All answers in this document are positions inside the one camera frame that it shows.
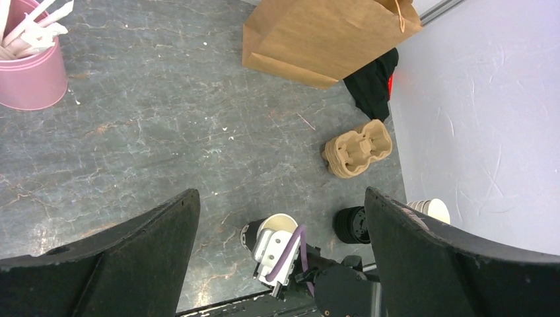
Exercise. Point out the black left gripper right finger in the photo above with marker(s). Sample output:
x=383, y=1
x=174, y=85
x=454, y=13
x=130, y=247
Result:
x=430, y=268

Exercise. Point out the black paper coffee cup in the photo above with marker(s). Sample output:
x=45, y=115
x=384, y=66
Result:
x=250, y=232

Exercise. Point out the brown paper bag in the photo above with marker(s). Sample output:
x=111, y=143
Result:
x=319, y=43

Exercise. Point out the stack of paper cups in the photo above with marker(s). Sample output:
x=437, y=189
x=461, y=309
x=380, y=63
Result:
x=434, y=208

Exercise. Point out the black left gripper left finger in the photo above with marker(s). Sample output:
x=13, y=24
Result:
x=135, y=268

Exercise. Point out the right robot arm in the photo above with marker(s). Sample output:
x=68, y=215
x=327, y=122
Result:
x=348, y=288

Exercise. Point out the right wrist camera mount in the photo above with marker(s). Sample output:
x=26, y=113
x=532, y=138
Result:
x=276, y=253

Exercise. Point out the stack of black lids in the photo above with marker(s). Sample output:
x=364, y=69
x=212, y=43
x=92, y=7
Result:
x=350, y=225

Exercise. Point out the red tag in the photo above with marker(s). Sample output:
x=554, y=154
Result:
x=390, y=84

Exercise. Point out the black cloth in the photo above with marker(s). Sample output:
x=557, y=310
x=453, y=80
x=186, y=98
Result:
x=370, y=85

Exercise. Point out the pink cylindrical holder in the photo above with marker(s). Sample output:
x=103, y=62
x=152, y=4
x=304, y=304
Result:
x=35, y=82

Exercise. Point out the cardboard cup carrier stack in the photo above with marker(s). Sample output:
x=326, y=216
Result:
x=351, y=153

